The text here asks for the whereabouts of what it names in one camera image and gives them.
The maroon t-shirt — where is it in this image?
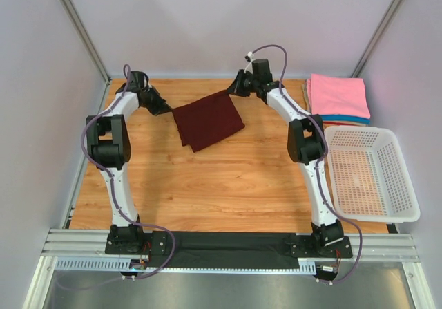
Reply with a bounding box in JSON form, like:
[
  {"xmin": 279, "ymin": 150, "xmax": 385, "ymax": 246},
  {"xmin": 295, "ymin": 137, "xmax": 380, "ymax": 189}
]
[{"xmin": 172, "ymin": 90, "xmax": 245, "ymax": 153}]

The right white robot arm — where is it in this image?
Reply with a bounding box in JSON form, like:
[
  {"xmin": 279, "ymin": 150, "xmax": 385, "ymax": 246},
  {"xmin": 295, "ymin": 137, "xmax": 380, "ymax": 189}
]
[{"xmin": 227, "ymin": 55, "xmax": 344, "ymax": 247}]

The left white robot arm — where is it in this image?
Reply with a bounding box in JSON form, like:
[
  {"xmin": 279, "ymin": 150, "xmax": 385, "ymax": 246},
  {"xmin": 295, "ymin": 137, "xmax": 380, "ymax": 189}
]
[{"xmin": 81, "ymin": 64, "xmax": 172, "ymax": 255}]

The pink folded t-shirt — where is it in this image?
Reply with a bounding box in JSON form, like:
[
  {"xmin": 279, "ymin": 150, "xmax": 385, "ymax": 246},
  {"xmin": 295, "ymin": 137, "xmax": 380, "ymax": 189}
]
[{"xmin": 307, "ymin": 74, "xmax": 371, "ymax": 120}]

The blue folded t-shirt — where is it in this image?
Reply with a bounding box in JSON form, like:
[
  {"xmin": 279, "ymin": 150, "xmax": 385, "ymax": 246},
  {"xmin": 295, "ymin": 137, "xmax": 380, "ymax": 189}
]
[{"xmin": 322, "ymin": 115, "xmax": 370, "ymax": 124}]

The white plastic basket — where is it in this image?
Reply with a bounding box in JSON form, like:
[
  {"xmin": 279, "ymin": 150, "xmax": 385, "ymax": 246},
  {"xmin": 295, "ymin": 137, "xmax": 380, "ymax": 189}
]
[{"xmin": 325, "ymin": 125, "xmax": 421, "ymax": 223}]

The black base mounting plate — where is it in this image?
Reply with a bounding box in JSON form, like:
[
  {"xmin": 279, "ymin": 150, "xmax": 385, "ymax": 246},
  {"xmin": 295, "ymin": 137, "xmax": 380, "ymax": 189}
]
[{"xmin": 104, "ymin": 230, "xmax": 354, "ymax": 269}]

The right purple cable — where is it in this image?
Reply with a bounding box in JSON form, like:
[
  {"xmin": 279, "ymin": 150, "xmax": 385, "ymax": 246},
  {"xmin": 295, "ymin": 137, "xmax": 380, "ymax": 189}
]
[{"xmin": 247, "ymin": 44, "xmax": 363, "ymax": 287}]

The purple cable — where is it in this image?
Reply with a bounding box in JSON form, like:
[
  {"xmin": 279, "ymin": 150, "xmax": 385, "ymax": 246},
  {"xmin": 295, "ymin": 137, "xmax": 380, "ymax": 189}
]
[
  {"xmin": 247, "ymin": 44, "xmax": 363, "ymax": 287},
  {"xmin": 55, "ymin": 64, "xmax": 177, "ymax": 291}
]

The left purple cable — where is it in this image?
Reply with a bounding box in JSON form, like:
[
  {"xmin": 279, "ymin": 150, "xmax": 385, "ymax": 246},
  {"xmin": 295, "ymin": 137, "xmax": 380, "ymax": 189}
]
[{"xmin": 55, "ymin": 64, "xmax": 177, "ymax": 291}]

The left aluminium frame post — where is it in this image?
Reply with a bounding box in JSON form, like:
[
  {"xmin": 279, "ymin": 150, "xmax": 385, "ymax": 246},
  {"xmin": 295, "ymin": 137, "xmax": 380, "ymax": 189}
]
[{"xmin": 59, "ymin": 0, "xmax": 111, "ymax": 83}]

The aluminium frame post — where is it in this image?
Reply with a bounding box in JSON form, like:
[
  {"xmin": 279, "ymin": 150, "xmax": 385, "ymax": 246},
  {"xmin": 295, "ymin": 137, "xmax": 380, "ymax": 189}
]
[
  {"xmin": 59, "ymin": 0, "xmax": 111, "ymax": 83},
  {"xmin": 351, "ymin": 0, "xmax": 404, "ymax": 78}
]

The aluminium slotted cable rail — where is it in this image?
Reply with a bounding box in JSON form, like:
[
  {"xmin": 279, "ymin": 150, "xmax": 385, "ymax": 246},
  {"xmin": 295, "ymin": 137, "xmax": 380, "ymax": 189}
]
[{"xmin": 41, "ymin": 230, "xmax": 419, "ymax": 274}]

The right aluminium frame post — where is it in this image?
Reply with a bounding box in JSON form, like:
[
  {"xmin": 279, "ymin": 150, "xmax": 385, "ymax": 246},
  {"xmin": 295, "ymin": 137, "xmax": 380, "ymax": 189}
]
[{"xmin": 351, "ymin": 0, "xmax": 404, "ymax": 78}]

